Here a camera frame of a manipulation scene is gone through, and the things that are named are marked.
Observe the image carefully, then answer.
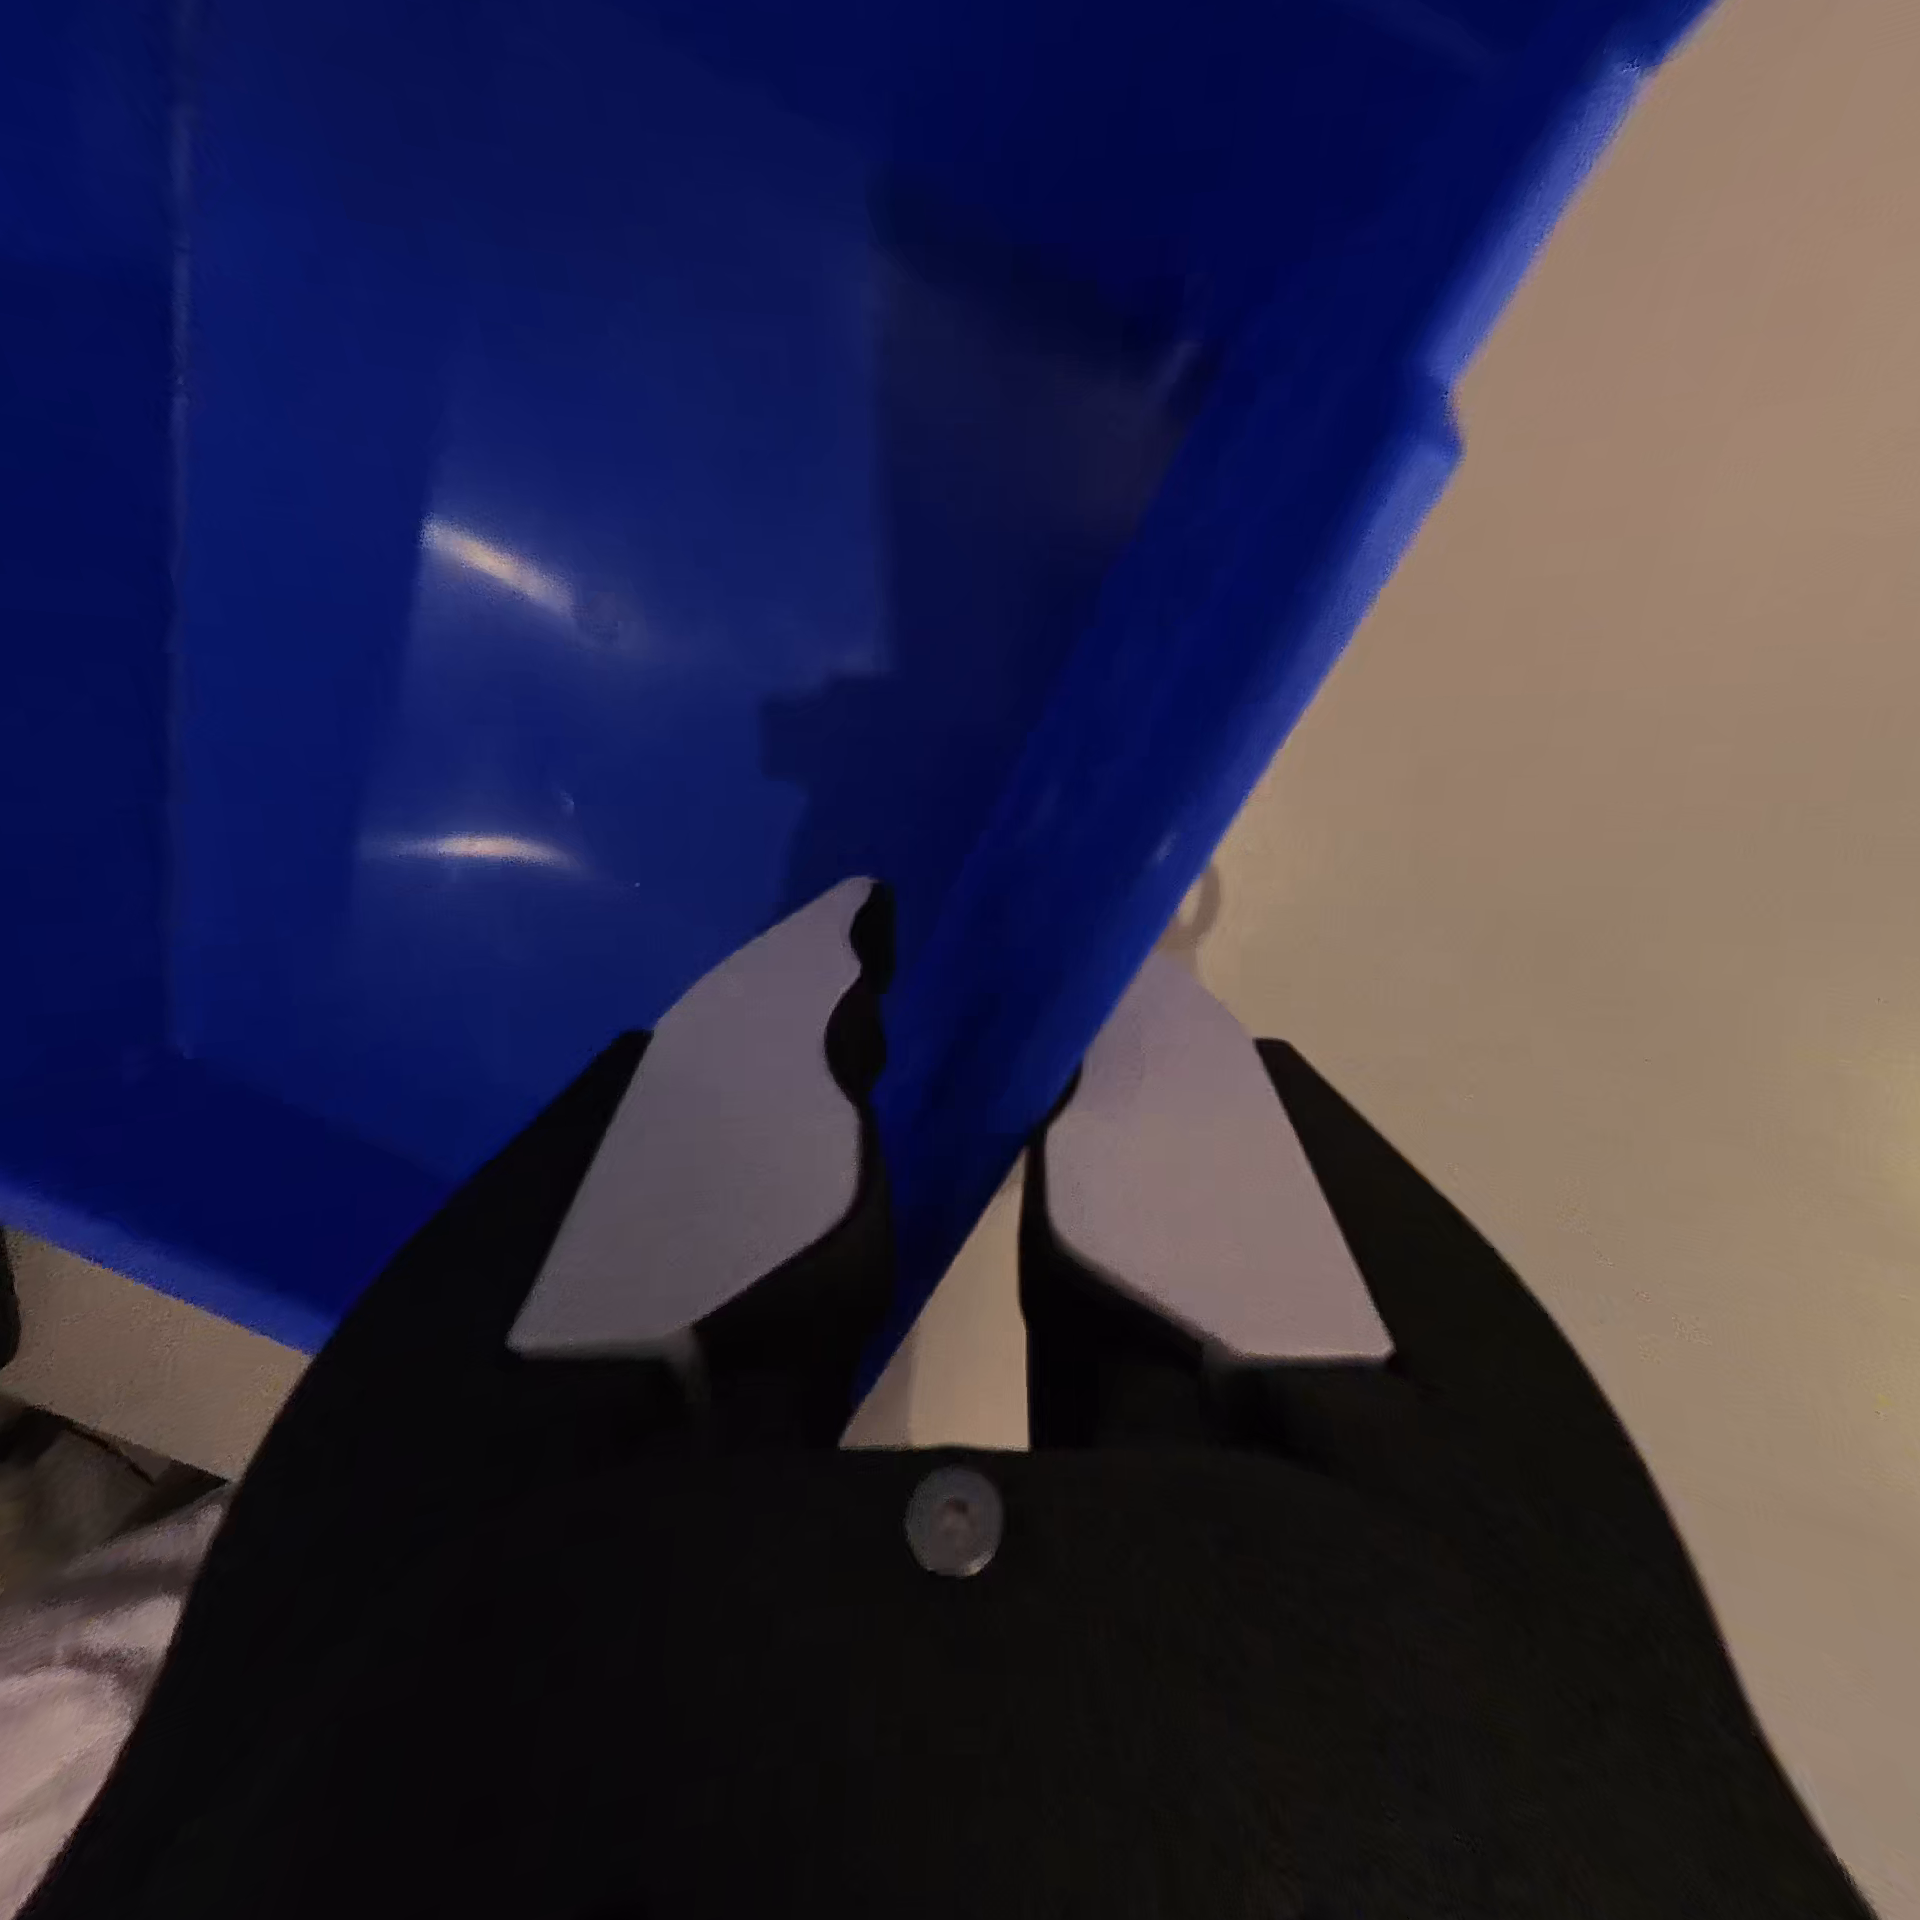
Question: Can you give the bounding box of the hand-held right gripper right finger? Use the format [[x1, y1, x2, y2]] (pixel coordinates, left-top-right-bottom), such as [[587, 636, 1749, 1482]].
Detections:
[[1021, 931, 1397, 1458]]

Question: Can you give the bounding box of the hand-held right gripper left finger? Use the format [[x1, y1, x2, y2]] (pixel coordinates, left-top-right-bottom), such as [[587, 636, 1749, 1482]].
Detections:
[[511, 878, 903, 1442]]

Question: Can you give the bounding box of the blue plastic bin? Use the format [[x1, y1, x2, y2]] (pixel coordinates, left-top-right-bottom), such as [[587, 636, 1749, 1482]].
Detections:
[[2, 2, 1728, 1412]]

